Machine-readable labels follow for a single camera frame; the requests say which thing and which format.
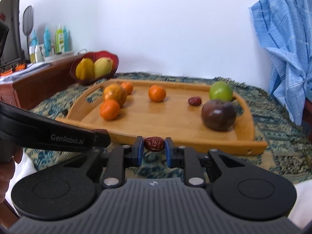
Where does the red jujube date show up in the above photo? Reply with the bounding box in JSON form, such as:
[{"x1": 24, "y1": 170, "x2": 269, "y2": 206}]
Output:
[
  {"x1": 144, "y1": 136, "x2": 165, "y2": 152},
  {"x1": 188, "y1": 97, "x2": 202, "y2": 106}
]

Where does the dark purple tomato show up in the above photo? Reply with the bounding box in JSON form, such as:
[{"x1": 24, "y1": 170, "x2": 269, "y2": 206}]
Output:
[{"x1": 201, "y1": 99, "x2": 237, "y2": 132}]

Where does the large brownish orange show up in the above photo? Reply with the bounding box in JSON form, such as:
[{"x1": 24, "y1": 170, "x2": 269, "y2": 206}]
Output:
[{"x1": 103, "y1": 83, "x2": 128, "y2": 107}]

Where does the small mandarin orange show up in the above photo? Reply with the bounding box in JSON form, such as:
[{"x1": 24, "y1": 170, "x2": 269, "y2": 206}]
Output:
[{"x1": 121, "y1": 81, "x2": 134, "y2": 95}]

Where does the green apple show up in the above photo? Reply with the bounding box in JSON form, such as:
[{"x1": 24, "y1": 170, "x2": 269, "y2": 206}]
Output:
[{"x1": 209, "y1": 81, "x2": 233, "y2": 101}]

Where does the left hand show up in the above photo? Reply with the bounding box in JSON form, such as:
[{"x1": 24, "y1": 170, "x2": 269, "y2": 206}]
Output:
[{"x1": 0, "y1": 147, "x2": 23, "y2": 203}]

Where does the wooden bamboo tray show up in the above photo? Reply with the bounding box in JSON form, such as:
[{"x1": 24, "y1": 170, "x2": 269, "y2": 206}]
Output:
[{"x1": 56, "y1": 79, "x2": 268, "y2": 155}]

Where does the white small bottle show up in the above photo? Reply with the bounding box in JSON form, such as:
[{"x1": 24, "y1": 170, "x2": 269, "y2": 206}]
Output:
[{"x1": 35, "y1": 45, "x2": 44, "y2": 63}]

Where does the yellow starfruit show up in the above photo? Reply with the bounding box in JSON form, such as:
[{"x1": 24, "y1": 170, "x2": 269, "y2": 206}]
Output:
[{"x1": 75, "y1": 58, "x2": 94, "y2": 80}]

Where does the green lotion bottle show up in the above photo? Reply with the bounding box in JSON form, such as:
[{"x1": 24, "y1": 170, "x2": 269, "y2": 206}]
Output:
[{"x1": 55, "y1": 24, "x2": 65, "y2": 54}]

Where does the yellow mango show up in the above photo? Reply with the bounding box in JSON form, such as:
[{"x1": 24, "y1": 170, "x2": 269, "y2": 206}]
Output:
[{"x1": 94, "y1": 58, "x2": 113, "y2": 78}]

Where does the red fruit bowl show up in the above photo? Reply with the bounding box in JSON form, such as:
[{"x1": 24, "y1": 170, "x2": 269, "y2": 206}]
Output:
[{"x1": 70, "y1": 51, "x2": 119, "y2": 86}]

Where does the patterned teal beige cloth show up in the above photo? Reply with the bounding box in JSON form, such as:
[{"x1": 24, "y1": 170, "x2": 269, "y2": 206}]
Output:
[{"x1": 23, "y1": 72, "x2": 311, "y2": 184}]

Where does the round mesh swatter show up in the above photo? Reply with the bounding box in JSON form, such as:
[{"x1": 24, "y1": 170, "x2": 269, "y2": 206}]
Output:
[{"x1": 22, "y1": 5, "x2": 34, "y2": 36}]

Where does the white towel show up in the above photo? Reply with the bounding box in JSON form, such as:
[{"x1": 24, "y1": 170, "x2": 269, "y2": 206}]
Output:
[{"x1": 5, "y1": 153, "x2": 312, "y2": 229}]

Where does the blue plaid cloth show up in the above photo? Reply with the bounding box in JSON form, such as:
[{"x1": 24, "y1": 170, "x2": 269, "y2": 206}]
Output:
[{"x1": 249, "y1": 0, "x2": 311, "y2": 125}]

